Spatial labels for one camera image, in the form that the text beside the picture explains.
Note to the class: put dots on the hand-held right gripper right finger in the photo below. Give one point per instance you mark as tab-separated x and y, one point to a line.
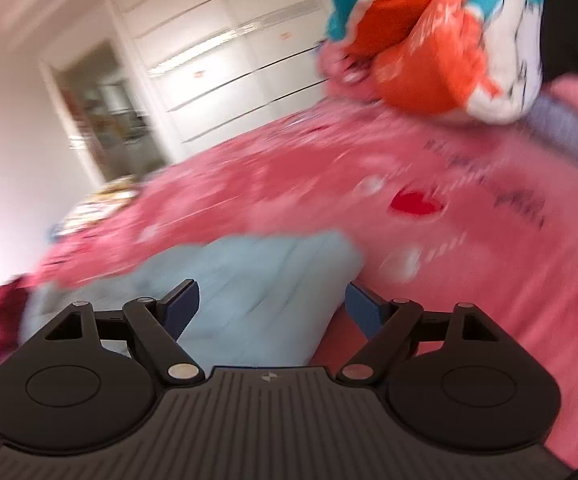
364	310

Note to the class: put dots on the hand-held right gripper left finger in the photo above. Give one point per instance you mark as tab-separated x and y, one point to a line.
184	305

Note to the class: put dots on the light blue down jacket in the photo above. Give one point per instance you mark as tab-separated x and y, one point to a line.
249	285

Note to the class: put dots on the pink printed bed blanket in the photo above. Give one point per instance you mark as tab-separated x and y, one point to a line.
469	285

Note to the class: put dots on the floral pillow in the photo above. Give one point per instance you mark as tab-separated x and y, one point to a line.
99	202

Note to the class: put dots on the white wardrobe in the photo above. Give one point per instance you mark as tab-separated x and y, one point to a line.
219	85

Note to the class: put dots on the pink printed pillow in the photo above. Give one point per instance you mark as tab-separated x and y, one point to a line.
344	72

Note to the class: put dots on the grey ribbed cloth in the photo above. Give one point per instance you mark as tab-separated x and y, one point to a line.
569	130

